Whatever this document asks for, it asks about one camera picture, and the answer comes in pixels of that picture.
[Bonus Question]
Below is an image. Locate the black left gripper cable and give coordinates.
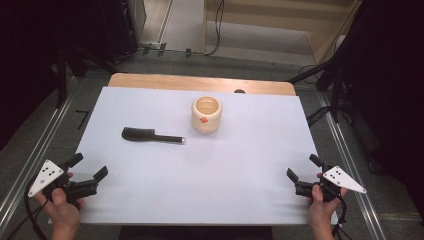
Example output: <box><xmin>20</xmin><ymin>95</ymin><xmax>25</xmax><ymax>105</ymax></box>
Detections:
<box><xmin>6</xmin><ymin>178</ymin><xmax>49</xmax><ymax>240</ymax></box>

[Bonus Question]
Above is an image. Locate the black floor cable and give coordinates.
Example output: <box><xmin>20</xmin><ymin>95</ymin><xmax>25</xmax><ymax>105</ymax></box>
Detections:
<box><xmin>305</xmin><ymin>105</ymin><xmax>333</xmax><ymax>128</ymax></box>

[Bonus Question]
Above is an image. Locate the black metal stand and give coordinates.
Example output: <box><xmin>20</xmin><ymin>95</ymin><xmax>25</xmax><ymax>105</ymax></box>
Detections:
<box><xmin>54</xmin><ymin>44</ymin><xmax>69</xmax><ymax>109</ymax></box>
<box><xmin>329</xmin><ymin>59</ymin><xmax>346</xmax><ymax>123</ymax></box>

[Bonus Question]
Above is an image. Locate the wooden step platform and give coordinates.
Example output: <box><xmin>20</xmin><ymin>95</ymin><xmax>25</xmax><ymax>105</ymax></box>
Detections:
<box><xmin>202</xmin><ymin>0</ymin><xmax>364</xmax><ymax>66</ymax></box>

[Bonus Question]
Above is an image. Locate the person's right hand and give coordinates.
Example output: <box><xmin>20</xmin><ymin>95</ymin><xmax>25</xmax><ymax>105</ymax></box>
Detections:
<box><xmin>306</xmin><ymin>184</ymin><xmax>349</xmax><ymax>230</ymax></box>

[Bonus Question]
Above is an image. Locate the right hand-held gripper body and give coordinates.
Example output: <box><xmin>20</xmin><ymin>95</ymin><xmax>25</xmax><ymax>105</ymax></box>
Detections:
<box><xmin>294</xmin><ymin>164</ymin><xmax>367</xmax><ymax>203</ymax></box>

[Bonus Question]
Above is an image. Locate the white power strip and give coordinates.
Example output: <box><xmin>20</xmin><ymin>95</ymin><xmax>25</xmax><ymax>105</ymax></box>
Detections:
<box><xmin>138</xmin><ymin>40</ymin><xmax>168</xmax><ymax>56</ymax></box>

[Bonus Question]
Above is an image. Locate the white board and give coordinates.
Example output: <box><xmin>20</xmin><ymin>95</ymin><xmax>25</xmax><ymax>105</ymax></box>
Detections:
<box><xmin>49</xmin><ymin>86</ymin><xmax>339</xmax><ymax>226</ymax></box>

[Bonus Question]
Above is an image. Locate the cream ringed cup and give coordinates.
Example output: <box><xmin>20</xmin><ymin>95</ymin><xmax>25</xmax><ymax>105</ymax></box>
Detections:
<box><xmin>191</xmin><ymin>95</ymin><xmax>223</xmax><ymax>135</ymax></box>

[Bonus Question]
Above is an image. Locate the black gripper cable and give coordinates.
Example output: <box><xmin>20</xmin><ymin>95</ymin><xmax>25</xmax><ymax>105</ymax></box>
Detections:
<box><xmin>331</xmin><ymin>194</ymin><xmax>350</xmax><ymax>240</ymax></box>
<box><xmin>6</xmin><ymin>178</ymin><xmax>49</xmax><ymax>240</ymax></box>

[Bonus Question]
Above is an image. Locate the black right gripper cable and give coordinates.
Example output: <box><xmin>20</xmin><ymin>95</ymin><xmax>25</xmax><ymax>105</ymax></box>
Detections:
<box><xmin>331</xmin><ymin>194</ymin><xmax>350</xmax><ymax>240</ymax></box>

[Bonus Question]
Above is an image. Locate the black curtain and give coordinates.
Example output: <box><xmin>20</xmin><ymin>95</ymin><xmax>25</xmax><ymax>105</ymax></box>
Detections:
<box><xmin>333</xmin><ymin>0</ymin><xmax>424</xmax><ymax>214</ymax></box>
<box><xmin>0</xmin><ymin>0</ymin><xmax>138</xmax><ymax>151</ymax></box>

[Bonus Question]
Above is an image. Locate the black hanging cable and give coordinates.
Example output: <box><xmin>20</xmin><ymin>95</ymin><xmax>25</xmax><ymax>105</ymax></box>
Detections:
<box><xmin>203</xmin><ymin>0</ymin><xmax>225</xmax><ymax>57</ymax></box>

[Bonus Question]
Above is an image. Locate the person's left hand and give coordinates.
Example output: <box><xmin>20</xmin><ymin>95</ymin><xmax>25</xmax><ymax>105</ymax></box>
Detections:
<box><xmin>34</xmin><ymin>187</ymin><xmax>85</xmax><ymax>231</ymax></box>

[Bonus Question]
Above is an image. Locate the metal floor rail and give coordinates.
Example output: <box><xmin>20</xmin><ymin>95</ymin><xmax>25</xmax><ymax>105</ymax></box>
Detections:
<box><xmin>316</xmin><ymin>93</ymin><xmax>388</xmax><ymax>240</ymax></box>
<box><xmin>0</xmin><ymin>76</ymin><xmax>79</xmax><ymax>231</ymax></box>

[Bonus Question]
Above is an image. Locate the black comb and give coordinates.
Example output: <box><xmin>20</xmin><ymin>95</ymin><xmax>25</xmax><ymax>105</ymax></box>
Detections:
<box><xmin>121</xmin><ymin>126</ymin><xmax>186</xmax><ymax>145</ymax></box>

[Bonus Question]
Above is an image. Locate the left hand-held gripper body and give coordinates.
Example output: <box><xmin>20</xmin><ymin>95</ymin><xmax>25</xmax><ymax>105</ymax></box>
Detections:
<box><xmin>27</xmin><ymin>159</ymin><xmax>100</xmax><ymax>205</ymax></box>

